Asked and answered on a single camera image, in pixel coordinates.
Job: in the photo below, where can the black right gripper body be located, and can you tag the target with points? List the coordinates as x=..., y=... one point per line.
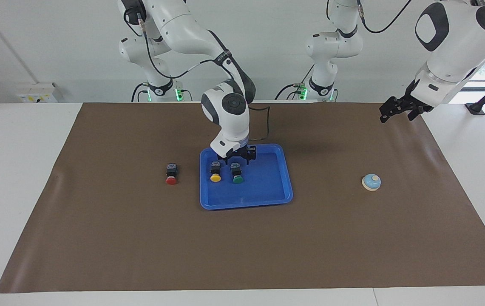
x=240, y=154

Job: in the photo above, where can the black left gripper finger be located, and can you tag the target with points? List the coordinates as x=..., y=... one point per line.
x=415, y=114
x=389, y=108

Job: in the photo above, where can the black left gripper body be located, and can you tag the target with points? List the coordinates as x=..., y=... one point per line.
x=410, y=102

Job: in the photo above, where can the yellow push button switch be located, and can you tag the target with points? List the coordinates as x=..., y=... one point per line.
x=215, y=178

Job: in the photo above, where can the green push button switch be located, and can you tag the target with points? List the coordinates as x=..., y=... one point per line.
x=237, y=180

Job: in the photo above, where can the red push button switch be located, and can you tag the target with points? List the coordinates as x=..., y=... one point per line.
x=171, y=180

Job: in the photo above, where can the light blue call bell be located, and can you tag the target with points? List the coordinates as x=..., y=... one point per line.
x=371, y=182

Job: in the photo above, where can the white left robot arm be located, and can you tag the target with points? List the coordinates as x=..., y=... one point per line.
x=450, y=55

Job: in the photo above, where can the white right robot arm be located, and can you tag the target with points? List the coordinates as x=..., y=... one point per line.
x=229, y=114

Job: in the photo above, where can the blue plastic tray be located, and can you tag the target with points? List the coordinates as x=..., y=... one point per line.
x=263, y=182

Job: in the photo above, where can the brown table mat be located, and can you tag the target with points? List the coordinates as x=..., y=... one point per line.
x=140, y=246

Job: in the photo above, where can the white wall socket box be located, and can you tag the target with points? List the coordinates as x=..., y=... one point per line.
x=36, y=93

